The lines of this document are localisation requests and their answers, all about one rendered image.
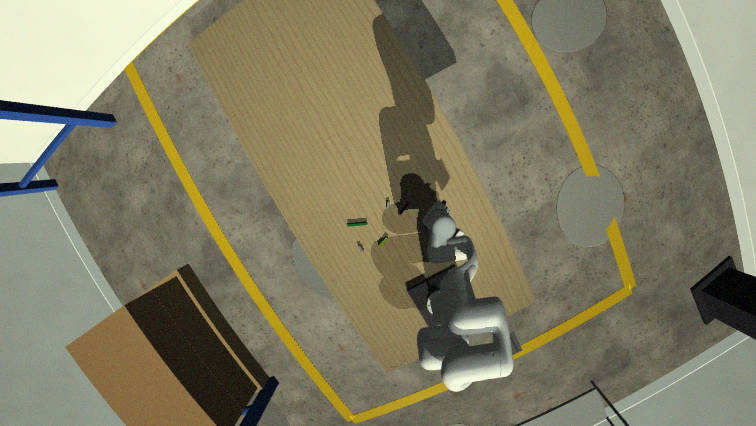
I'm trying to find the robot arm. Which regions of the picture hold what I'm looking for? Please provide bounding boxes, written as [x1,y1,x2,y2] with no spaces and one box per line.
[417,207,514,391]

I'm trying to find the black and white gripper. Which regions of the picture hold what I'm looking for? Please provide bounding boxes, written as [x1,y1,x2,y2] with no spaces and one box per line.
[422,200,447,229]

